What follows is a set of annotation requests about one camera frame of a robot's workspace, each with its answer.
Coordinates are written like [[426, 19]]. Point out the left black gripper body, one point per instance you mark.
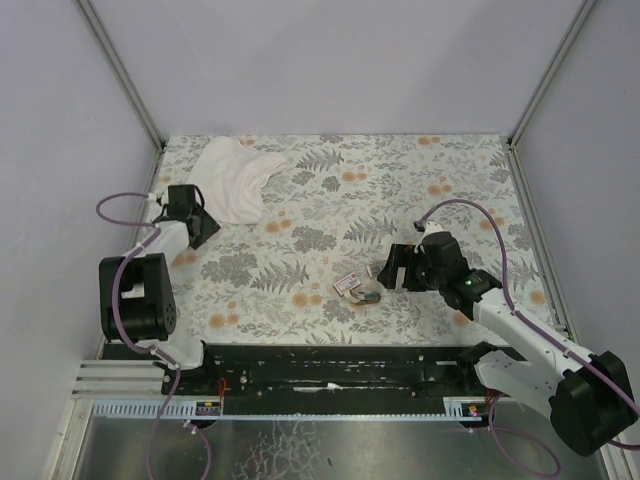
[[198, 230]]

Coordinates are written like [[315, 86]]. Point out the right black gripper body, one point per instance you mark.
[[405, 267]]

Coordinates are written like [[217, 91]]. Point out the beige brown stapler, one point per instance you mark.
[[360, 298]]

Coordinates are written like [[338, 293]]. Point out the red staple box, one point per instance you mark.
[[347, 283]]

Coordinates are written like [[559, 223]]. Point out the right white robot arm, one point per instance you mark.
[[586, 397]]

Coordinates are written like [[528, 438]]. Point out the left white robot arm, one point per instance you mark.
[[137, 303]]

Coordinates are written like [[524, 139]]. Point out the white cloth towel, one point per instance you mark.
[[231, 178]]

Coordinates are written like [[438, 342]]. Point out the floral patterned table mat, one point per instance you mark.
[[338, 207]]

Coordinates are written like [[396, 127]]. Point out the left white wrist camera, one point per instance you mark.
[[160, 198]]

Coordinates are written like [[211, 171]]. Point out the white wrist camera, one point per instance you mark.
[[160, 198], [428, 228]]

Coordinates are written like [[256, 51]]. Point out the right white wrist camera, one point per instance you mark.
[[428, 228]]

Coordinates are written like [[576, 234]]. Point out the right aluminium frame post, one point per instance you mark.
[[578, 23]]

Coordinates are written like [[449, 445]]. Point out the aluminium frame post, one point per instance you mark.
[[578, 23], [106, 45]]

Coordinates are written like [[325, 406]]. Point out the white slotted cable duct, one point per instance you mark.
[[332, 408]]

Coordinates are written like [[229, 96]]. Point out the aluminium cross rail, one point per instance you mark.
[[118, 379]]

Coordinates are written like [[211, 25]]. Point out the left aluminium frame post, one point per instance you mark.
[[106, 45]]

